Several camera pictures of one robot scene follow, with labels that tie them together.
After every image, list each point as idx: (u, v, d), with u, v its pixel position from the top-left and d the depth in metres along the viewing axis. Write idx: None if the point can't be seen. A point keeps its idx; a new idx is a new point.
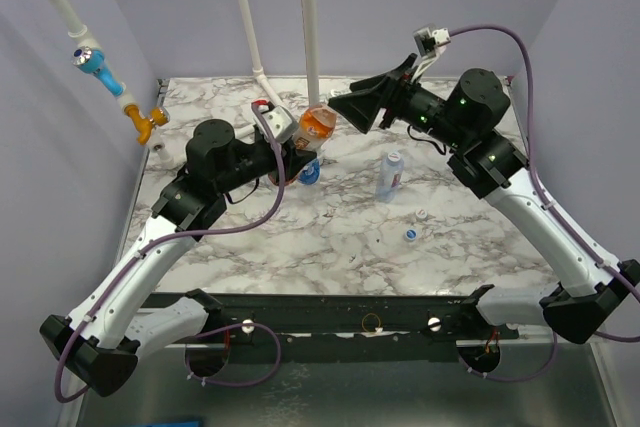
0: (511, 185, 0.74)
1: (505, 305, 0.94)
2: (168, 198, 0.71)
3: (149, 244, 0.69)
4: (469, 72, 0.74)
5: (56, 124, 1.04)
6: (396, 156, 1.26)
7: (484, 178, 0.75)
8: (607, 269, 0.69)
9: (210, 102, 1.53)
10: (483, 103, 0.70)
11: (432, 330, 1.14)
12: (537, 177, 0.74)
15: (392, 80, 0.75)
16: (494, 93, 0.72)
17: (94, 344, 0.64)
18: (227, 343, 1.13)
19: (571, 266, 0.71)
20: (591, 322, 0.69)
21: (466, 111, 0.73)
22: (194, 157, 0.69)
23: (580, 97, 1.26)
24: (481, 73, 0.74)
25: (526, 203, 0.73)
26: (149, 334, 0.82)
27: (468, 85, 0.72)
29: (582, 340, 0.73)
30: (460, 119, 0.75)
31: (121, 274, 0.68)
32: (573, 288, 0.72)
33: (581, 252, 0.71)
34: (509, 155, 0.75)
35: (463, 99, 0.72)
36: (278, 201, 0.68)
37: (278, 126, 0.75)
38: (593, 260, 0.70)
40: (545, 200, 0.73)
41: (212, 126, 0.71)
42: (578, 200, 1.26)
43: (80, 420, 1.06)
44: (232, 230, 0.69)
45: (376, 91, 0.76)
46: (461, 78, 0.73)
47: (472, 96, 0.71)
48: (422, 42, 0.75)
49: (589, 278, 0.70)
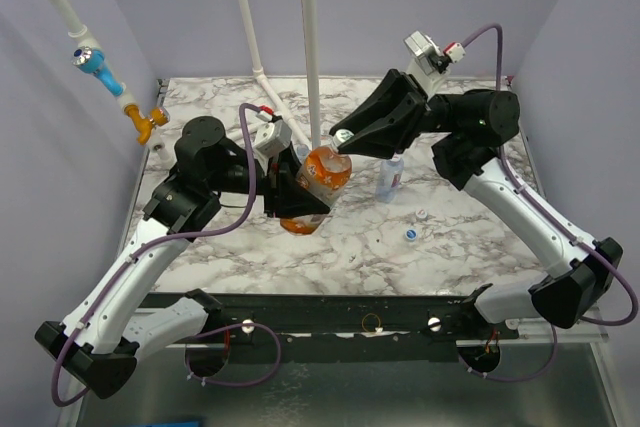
0: (484, 172, 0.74)
1: (503, 303, 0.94)
2: (159, 200, 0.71)
3: (141, 248, 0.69)
4: (500, 94, 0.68)
5: (57, 124, 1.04)
6: (396, 156, 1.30)
7: (458, 169, 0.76)
8: (582, 245, 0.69)
9: (210, 102, 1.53)
10: (500, 134, 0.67)
11: (432, 330, 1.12)
12: (509, 165, 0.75)
15: (420, 109, 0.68)
16: (512, 123, 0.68)
17: (89, 351, 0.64)
18: (228, 344, 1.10)
19: (547, 245, 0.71)
20: (573, 301, 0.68)
21: (480, 132, 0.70)
22: (183, 157, 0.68)
23: (580, 97, 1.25)
24: (507, 97, 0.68)
25: (499, 188, 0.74)
26: (148, 336, 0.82)
27: (495, 111, 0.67)
29: (571, 322, 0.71)
30: (471, 132, 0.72)
31: (113, 280, 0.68)
32: (553, 268, 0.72)
33: (555, 231, 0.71)
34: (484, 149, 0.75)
35: (482, 122, 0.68)
36: (247, 209, 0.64)
37: (266, 135, 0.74)
38: (568, 238, 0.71)
40: (517, 183, 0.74)
41: (200, 125, 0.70)
42: (577, 199, 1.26)
43: (81, 420, 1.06)
44: (222, 231, 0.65)
45: (400, 123, 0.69)
46: (489, 100, 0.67)
47: (493, 126, 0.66)
48: (438, 61, 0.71)
49: (564, 255, 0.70)
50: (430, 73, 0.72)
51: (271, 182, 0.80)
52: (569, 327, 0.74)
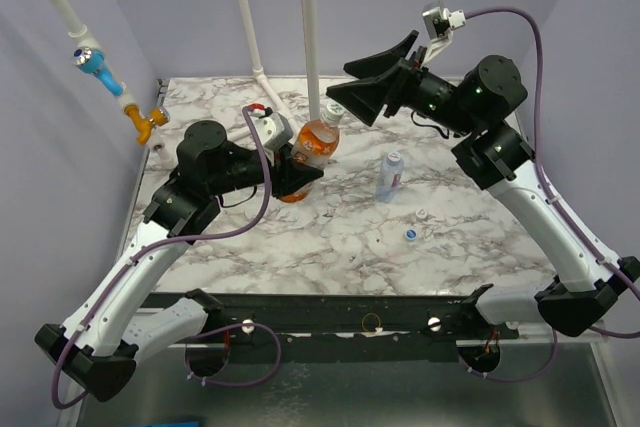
0: (516, 178, 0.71)
1: (502, 303, 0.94)
2: (159, 202, 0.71)
3: (141, 250, 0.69)
4: (488, 59, 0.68)
5: (56, 124, 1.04)
6: (395, 156, 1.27)
7: (489, 168, 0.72)
8: (608, 266, 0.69)
9: (210, 102, 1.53)
10: (501, 95, 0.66)
11: (432, 330, 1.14)
12: (542, 170, 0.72)
15: (405, 69, 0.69)
16: (512, 85, 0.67)
17: (89, 353, 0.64)
18: (228, 343, 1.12)
19: (572, 262, 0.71)
20: (589, 316, 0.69)
21: (480, 101, 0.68)
22: (185, 160, 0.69)
23: (580, 98, 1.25)
24: (500, 62, 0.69)
25: (531, 197, 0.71)
26: (147, 337, 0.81)
27: (486, 74, 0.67)
29: (578, 334, 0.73)
30: (472, 108, 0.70)
31: (113, 282, 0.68)
32: (571, 283, 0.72)
33: (582, 248, 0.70)
34: (515, 146, 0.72)
35: (479, 88, 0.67)
36: (265, 205, 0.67)
37: (271, 133, 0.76)
38: (594, 256, 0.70)
40: (551, 194, 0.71)
41: (202, 128, 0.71)
42: (577, 200, 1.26)
43: (81, 420, 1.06)
44: (234, 232, 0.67)
45: (384, 82, 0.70)
46: (479, 65, 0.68)
47: (489, 87, 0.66)
48: (436, 22, 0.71)
49: (589, 274, 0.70)
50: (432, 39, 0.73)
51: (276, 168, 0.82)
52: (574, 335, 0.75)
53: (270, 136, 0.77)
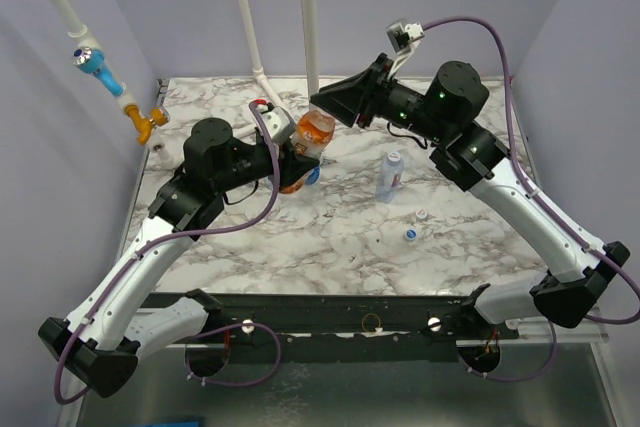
0: (494, 176, 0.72)
1: (500, 302, 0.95)
2: (164, 198, 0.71)
3: (146, 245, 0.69)
4: (446, 64, 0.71)
5: (57, 124, 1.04)
6: (395, 156, 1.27)
7: (467, 171, 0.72)
8: (594, 252, 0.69)
9: (209, 102, 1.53)
10: (463, 96, 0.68)
11: (432, 330, 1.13)
12: (519, 165, 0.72)
15: (374, 72, 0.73)
16: (473, 86, 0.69)
17: (93, 347, 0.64)
18: (228, 344, 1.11)
19: (560, 253, 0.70)
20: (582, 306, 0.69)
21: (444, 104, 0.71)
22: (191, 155, 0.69)
23: (579, 98, 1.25)
24: (458, 66, 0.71)
25: (511, 193, 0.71)
26: (149, 335, 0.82)
27: (446, 79, 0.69)
29: (574, 324, 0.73)
30: (439, 113, 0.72)
31: (118, 276, 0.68)
32: (561, 274, 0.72)
33: (567, 238, 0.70)
34: (491, 146, 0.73)
35: (442, 93, 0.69)
36: (275, 196, 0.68)
37: (276, 127, 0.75)
38: (579, 245, 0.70)
40: (530, 188, 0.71)
41: (209, 125, 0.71)
42: (577, 200, 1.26)
43: (81, 420, 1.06)
44: (239, 226, 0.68)
45: (359, 84, 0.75)
46: (438, 71, 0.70)
47: (450, 90, 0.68)
48: (397, 37, 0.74)
49: (577, 263, 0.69)
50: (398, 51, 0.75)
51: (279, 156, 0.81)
52: (571, 327, 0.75)
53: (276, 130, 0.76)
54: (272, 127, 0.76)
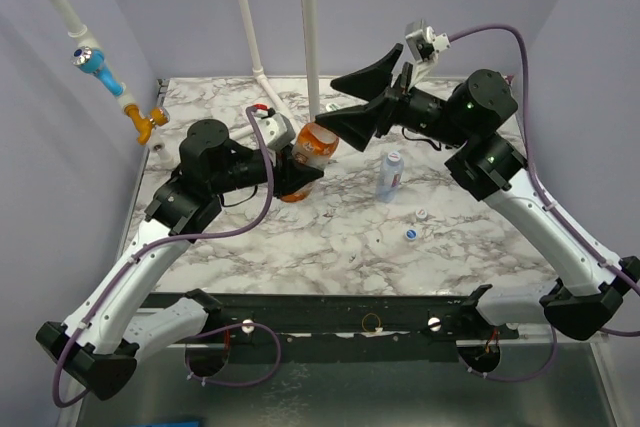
0: (512, 187, 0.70)
1: (503, 305, 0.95)
2: (160, 200, 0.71)
3: (143, 249, 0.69)
4: (476, 74, 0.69)
5: (56, 124, 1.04)
6: (396, 156, 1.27)
7: (483, 180, 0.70)
8: (610, 268, 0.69)
9: (209, 102, 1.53)
10: (493, 109, 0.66)
11: (432, 331, 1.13)
12: (536, 178, 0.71)
15: (391, 99, 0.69)
16: (503, 98, 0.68)
17: (90, 351, 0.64)
18: (228, 343, 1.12)
19: (575, 267, 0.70)
20: (596, 320, 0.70)
21: (471, 116, 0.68)
22: (187, 157, 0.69)
23: (579, 97, 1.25)
24: (488, 75, 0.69)
25: (528, 206, 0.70)
26: (148, 336, 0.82)
27: (476, 88, 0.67)
29: (585, 336, 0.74)
30: (463, 122, 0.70)
31: (115, 280, 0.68)
32: (575, 287, 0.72)
33: (583, 252, 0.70)
34: (508, 156, 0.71)
35: (470, 104, 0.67)
36: (271, 200, 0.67)
37: (274, 133, 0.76)
38: (596, 260, 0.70)
40: (547, 201, 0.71)
41: (205, 127, 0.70)
42: (576, 200, 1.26)
43: (81, 420, 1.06)
44: (229, 233, 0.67)
45: (373, 111, 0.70)
46: (468, 81, 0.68)
47: (482, 103, 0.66)
48: (421, 46, 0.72)
49: (593, 279, 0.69)
50: (418, 62, 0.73)
51: (278, 168, 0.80)
52: (581, 338, 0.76)
53: (273, 137, 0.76)
54: (270, 133, 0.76)
